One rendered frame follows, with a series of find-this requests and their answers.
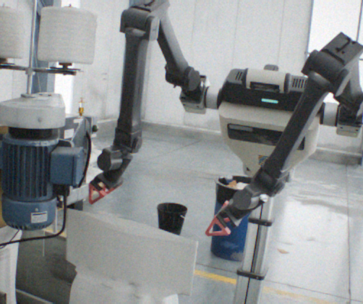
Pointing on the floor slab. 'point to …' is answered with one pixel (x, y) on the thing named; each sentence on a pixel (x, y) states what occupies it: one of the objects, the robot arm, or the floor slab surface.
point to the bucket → (171, 217)
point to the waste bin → (234, 243)
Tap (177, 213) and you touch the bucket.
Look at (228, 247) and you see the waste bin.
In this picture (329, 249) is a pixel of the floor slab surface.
